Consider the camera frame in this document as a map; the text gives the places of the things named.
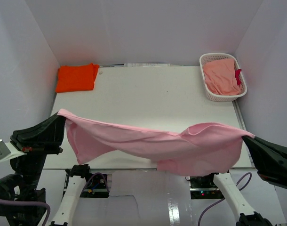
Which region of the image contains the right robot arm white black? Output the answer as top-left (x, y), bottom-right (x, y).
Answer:
top-left (205, 136), bottom-right (287, 226)

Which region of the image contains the magenta cloth in basket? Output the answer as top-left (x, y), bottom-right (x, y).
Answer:
top-left (235, 69), bottom-right (242, 86)

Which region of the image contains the peach t shirt in basket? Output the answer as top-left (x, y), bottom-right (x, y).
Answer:
top-left (202, 58), bottom-right (241, 96)

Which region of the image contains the pink t shirt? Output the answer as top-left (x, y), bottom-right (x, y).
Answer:
top-left (58, 109), bottom-right (254, 177)

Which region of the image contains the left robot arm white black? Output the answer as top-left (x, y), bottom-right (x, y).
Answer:
top-left (0, 114), bottom-right (66, 226)

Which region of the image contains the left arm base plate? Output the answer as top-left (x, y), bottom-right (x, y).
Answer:
top-left (80, 174), bottom-right (109, 198)

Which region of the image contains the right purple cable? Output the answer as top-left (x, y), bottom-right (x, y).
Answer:
top-left (199, 172), bottom-right (253, 226)

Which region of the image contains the aluminium frame rail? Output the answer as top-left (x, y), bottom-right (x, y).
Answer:
top-left (232, 101), bottom-right (255, 170)

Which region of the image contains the purple cable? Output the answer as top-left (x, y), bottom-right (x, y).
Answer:
top-left (199, 172), bottom-right (253, 226)
top-left (0, 172), bottom-right (109, 226)

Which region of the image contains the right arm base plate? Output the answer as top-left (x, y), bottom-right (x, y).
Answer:
top-left (185, 173), bottom-right (224, 200)

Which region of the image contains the white plastic basket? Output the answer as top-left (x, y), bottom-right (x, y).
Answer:
top-left (199, 53), bottom-right (247, 102)

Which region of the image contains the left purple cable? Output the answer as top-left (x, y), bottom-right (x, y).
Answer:
top-left (0, 172), bottom-right (109, 226)

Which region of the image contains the folded orange t shirt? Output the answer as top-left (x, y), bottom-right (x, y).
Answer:
top-left (56, 63), bottom-right (100, 93)

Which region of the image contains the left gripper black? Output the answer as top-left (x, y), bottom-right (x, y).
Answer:
top-left (11, 106), bottom-right (67, 189)

